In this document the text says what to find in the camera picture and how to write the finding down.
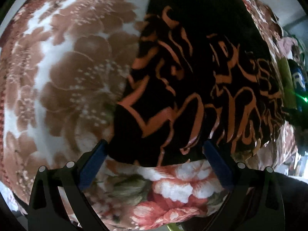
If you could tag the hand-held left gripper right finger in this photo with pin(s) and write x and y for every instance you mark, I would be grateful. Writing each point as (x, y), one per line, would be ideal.
(220, 166)

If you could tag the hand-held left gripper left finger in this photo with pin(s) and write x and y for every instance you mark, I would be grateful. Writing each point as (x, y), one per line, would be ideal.
(92, 170)

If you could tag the black hoodie orange print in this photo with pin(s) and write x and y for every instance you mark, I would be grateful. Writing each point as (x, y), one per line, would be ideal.
(192, 77)

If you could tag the olive green cloth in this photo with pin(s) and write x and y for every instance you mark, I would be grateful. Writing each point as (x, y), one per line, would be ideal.
(287, 84)

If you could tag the blue garment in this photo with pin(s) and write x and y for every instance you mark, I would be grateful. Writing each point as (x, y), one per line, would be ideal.
(298, 79)

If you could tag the dark cloth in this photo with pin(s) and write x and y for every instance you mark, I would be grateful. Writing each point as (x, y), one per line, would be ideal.
(293, 192)

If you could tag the pink cloth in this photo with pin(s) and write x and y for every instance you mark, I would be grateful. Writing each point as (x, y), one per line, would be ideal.
(286, 44)

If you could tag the brown floral blanket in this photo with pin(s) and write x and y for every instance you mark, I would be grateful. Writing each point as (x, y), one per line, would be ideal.
(72, 77)

